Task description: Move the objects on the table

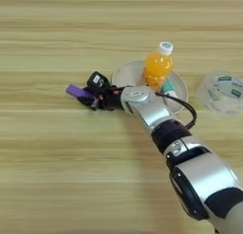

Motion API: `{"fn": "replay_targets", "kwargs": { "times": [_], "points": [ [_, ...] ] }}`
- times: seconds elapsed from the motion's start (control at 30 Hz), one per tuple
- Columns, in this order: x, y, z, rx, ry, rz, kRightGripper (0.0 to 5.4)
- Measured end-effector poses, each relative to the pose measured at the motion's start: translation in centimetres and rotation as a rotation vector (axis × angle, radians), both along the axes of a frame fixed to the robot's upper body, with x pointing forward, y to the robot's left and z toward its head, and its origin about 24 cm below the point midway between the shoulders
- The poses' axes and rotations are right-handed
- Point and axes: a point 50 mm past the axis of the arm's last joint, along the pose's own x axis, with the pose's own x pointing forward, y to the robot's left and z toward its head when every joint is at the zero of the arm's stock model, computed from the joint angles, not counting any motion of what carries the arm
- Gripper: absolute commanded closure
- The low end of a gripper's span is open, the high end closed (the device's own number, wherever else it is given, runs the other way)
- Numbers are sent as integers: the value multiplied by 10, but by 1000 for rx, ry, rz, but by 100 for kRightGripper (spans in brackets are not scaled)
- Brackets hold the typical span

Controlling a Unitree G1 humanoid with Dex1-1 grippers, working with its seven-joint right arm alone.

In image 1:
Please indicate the black box white label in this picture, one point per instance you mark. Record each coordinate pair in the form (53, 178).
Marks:
(96, 80)

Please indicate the beige round plate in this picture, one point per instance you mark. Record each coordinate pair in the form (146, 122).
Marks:
(129, 73)

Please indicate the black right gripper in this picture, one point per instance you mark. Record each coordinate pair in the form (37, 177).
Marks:
(110, 100)

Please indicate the orange juice bottle white cap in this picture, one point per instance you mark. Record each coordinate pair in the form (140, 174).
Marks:
(156, 65)

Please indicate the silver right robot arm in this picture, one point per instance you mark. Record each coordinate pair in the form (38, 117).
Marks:
(205, 181)

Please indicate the teal tube white cap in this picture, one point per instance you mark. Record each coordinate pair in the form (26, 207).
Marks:
(167, 86)

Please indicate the purple rectangular block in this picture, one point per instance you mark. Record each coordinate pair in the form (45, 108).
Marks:
(76, 91)

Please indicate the clear tape roll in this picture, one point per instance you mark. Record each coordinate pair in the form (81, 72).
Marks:
(221, 98)

